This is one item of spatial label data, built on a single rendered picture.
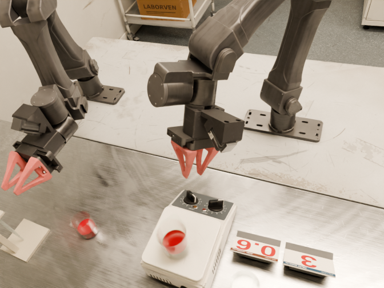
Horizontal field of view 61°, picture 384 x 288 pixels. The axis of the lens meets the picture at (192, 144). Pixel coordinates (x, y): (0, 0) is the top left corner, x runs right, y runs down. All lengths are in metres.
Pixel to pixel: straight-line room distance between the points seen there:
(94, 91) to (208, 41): 0.59
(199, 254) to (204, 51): 0.35
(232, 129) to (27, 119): 0.41
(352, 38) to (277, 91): 2.20
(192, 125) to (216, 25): 0.17
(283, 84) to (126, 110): 0.48
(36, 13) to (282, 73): 0.52
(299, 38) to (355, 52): 2.08
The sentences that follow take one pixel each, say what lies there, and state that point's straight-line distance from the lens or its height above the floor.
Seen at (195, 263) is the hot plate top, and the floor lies 0.99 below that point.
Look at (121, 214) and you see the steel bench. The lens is 0.79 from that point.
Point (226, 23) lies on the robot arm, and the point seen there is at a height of 1.27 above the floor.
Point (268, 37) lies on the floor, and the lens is 2.90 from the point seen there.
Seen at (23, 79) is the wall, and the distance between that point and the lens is 2.27.
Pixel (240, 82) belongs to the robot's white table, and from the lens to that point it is 1.03.
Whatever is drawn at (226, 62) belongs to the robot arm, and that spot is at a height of 1.23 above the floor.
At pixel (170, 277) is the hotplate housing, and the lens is 0.64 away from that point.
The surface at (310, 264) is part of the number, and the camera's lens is 0.68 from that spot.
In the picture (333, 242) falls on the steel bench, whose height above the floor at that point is 0.90.
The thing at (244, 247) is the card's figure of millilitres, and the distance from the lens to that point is 0.68.
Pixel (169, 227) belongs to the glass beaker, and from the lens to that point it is 0.60.
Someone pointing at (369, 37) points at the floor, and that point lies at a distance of 2.97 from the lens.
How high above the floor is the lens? 1.56
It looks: 49 degrees down
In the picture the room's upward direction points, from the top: 12 degrees counter-clockwise
